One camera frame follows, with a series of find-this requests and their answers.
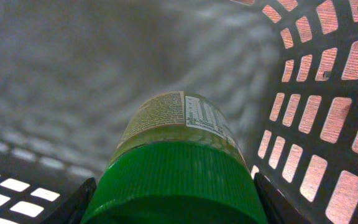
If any green lidded jar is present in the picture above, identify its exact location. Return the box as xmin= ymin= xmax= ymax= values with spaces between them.
xmin=81 ymin=91 xmax=267 ymax=223

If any grey plastic mesh basket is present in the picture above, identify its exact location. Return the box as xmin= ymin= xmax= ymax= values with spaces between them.
xmin=0 ymin=1 xmax=358 ymax=223

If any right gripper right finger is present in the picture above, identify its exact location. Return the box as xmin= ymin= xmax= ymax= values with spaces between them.
xmin=254 ymin=173 xmax=310 ymax=224

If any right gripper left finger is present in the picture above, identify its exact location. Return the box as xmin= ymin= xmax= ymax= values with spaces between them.
xmin=41 ymin=177 xmax=97 ymax=224

